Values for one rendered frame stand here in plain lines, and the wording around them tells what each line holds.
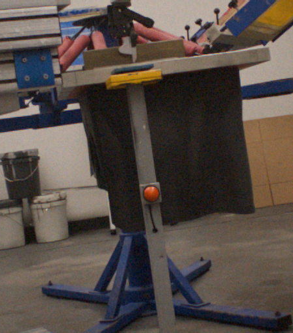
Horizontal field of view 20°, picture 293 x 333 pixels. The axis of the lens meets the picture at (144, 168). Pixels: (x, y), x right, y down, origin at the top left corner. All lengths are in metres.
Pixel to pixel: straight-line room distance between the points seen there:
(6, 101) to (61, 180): 4.98
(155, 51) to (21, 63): 1.06
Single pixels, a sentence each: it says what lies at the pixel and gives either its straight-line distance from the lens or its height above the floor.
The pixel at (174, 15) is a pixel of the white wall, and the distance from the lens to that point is 7.20.
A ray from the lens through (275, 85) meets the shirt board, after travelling 3.51.
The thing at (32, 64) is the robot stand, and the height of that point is 1.00.
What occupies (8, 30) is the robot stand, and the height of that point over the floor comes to 1.08.
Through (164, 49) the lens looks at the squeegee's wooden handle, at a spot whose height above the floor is 1.07.
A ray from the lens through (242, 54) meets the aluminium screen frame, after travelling 2.38.
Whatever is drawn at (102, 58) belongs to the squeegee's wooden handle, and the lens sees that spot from 2.96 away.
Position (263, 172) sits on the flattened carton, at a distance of 7.17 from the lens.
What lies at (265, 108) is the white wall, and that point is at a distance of 7.30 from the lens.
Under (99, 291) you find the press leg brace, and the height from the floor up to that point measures 0.06.
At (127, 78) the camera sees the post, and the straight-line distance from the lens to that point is 2.08.
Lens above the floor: 0.83
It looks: 3 degrees down
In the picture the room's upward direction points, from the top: 8 degrees counter-clockwise
